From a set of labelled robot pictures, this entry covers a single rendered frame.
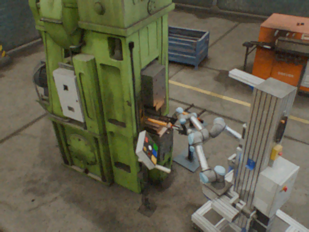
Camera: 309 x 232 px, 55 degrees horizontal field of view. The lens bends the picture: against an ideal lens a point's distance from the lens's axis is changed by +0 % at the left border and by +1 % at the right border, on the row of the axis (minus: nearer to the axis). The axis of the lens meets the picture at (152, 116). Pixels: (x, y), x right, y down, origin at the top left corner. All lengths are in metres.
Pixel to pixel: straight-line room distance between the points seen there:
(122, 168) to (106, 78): 1.38
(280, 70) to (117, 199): 4.22
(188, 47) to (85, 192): 4.25
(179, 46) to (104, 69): 4.13
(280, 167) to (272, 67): 3.86
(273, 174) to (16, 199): 3.40
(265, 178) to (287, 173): 0.21
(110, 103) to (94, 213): 1.51
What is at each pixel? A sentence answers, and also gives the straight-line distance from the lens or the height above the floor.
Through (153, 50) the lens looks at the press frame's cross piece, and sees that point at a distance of 3.46.
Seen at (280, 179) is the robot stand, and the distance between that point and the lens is 2.97.
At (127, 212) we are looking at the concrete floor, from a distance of 4.12.
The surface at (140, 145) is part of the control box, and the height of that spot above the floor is 1.18.
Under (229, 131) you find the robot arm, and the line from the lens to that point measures 3.51.
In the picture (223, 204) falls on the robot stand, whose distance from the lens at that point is 3.29.
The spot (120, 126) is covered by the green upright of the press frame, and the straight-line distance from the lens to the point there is 3.60.
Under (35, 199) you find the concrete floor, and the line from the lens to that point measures 4.60.
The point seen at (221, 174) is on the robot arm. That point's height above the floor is 1.03.
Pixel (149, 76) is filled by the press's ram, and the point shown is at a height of 1.76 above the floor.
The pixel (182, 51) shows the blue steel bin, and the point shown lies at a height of 0.39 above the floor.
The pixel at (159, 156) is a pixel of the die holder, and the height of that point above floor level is 0.58.
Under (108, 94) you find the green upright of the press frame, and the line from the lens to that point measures 3.49.
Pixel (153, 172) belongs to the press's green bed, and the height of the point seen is 0.20.
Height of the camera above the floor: 3.31
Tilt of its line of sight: 36 degrees down
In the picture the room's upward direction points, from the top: 3 degrees counter-clockwise
